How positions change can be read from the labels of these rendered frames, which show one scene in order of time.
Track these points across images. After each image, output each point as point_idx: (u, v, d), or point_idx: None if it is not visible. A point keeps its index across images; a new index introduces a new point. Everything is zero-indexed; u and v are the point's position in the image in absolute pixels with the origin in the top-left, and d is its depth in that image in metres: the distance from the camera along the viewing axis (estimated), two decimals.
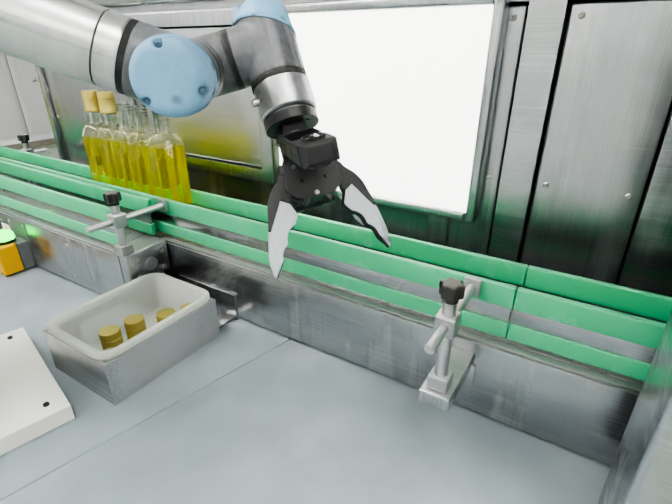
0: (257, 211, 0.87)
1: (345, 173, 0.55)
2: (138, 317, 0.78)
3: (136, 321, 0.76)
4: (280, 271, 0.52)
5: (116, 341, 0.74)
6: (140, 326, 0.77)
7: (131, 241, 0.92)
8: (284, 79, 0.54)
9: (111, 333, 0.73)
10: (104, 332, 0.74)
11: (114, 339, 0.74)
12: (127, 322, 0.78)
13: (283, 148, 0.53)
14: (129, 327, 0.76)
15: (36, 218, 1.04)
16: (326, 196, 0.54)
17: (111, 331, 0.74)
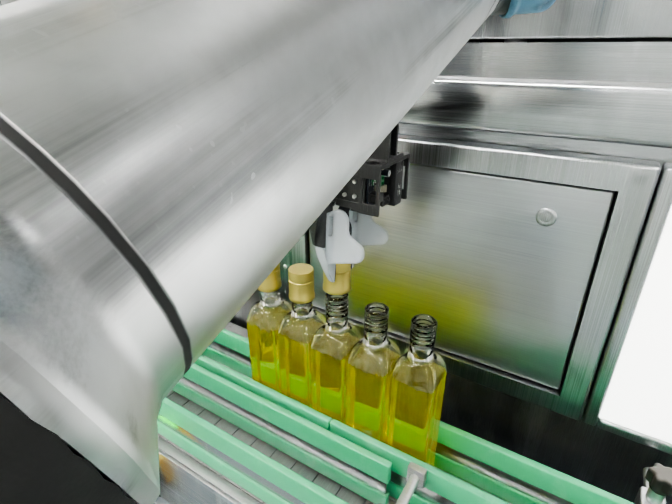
0: (593, 500, 0.50)
1: None
2: None
3: None
4: None
5: None
6: None
7: None
8: None
9: None
10: None
11: None
12: None
13: None
14: None
15: (166, 439, 0.67)
16: None
17: None
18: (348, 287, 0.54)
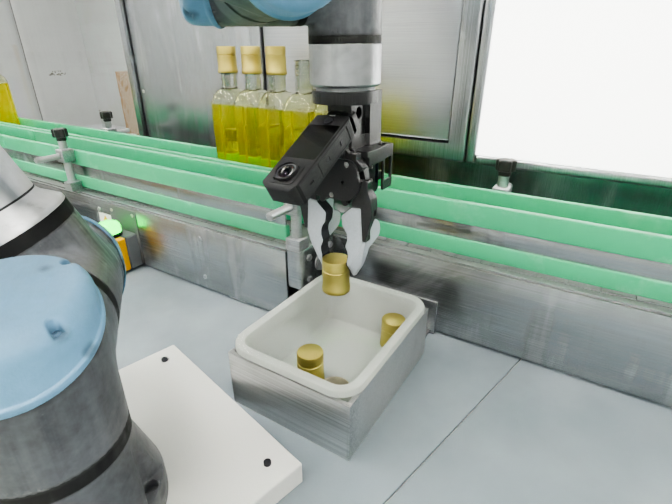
0: (461, 194, 0.68)
1: (362, 197, 0.47)
2: (342, 257, 0.53)
3: (343, 261, 0.52)
4: None
5: (320, 366, 0.55)
6: (347, 268, 0.53)
7: (289, 233, 0.72)
8: (323, 54, 0.42)
9: (316, 356, 0.54)
10: (305, 354, 0.54)
11: (319, 364, 0.54)
12: (323, 264, 0.54)
13: None
14: (334, 269, 0.52)
15: (149, 206, 0.85)
16: (341, 201, 0.49)
17: (314, 353, 0.54)
18: (284, 70, 0.73)
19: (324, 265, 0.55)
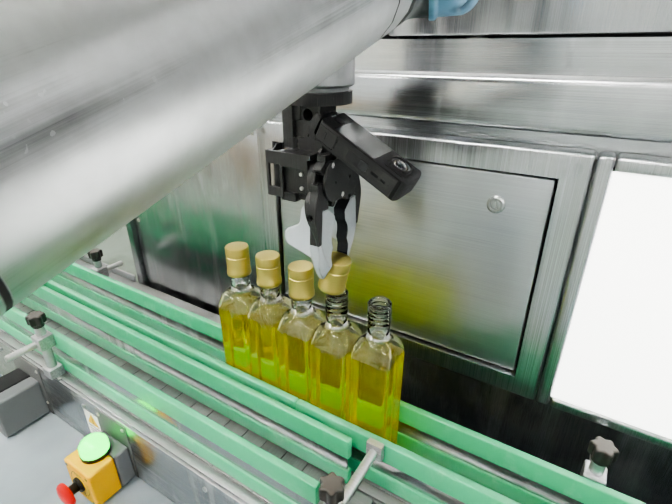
0: (540, 473, 0.53)
1: (356, 182, 0.52)
2: (336, 254, 0.54)
3: (345, 255, 0.54)
4: (326, 271, 0.53)
5: None
6: (344, 260, 0.55)
7: (318, 501, 0.57)
8: None
9: None
10: None
11: None
12: (331, 272, 0.52)
13: (331, 143, 0.45)
14: (350, 265, 0.54)
15: (143, 420, 0.70)
16: (343, 196, 0.51)
17: None
18: (311, 293, 0.58)
19: (328, 273, 0.53)
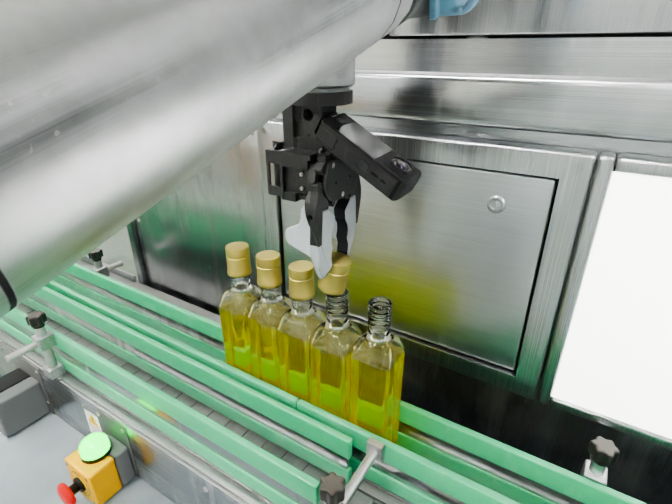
0: (541, 472, 0.53)
1: (357, 182, 0.52)
2: (336, 254, 0.54)
3: (345, 255, 0.54)
4: (326, 271, 0.53)
5: None
6: (344, 260, 0.55)
7: (318, 501, 0.58)
8: None
9: None
10: None
11: None
12: (331, 272, 0.52)
13: (331, 142, 0.45)
14: (350, 266, 0.54)
15: (143, 420, 0.70)
16: (343, 196, 0.51)
17: None
18: (312, 293, 0.58)
19: (328, 273, 0.53)
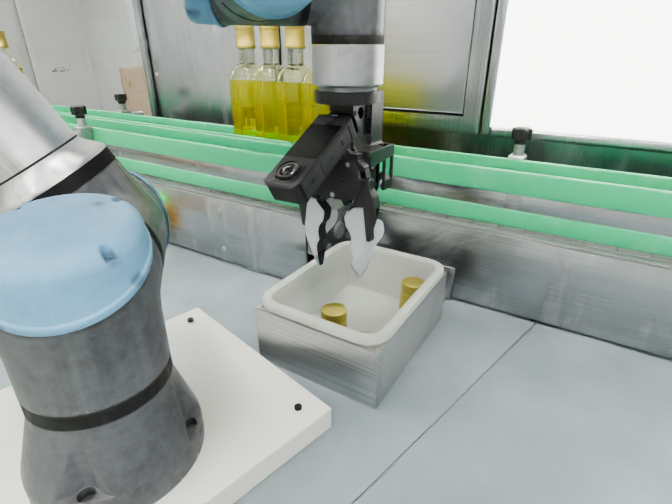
0: (477, 163, 0.69)
1: (364, 195, 0.47)
2: None
3: None
4: (320, 260, 0.55)
5: (344, 323, 0.56)
6: None
7: None
8: (326, 54, 0.43)
9: (340, 313, 0.55)
10: (329, 311, 0.56)
11: (343, 321, 0.56)
12: None
13: None
14: None
15: (167, 181, 0.86)
16: (342, 201, 0.49)
17: (338, 310, 0.56)
18: (303, 44, 0.74)
19: None
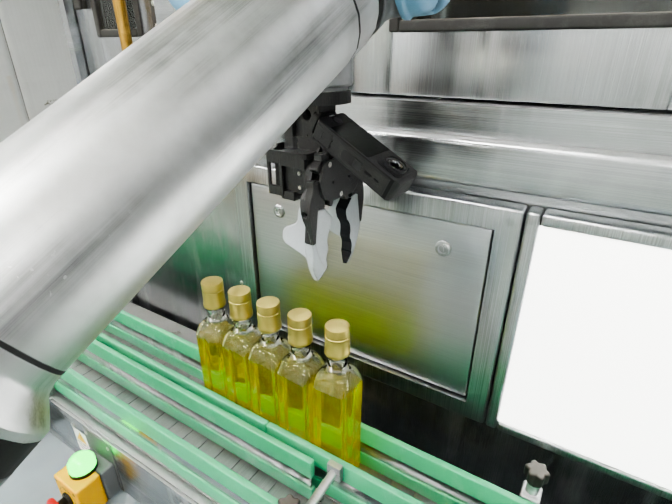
0: (483, 492, 0.59)
1: (358, 181, 0.52)
2: (297, 310, 0.61)
3: (306, 310, 0.61)
4: (321, 273, 0.52)
5: None
6: (306, 314, 0.62)
7: None
8: None
9: (345, 321, 0.58)
10: (342, 327, 0.57)
11: (346, 327, 0.59)
12: (294, 327, 0.59)
13: (327, 142, 0.45)
14: (311, 318, 0.60)
15: (127, 439, 0.75)
16: (343, 196, 0.51)
17: (341, 322, 0.58)
18: (278, 326, 0.64)
19: (292, 329, 0.59)
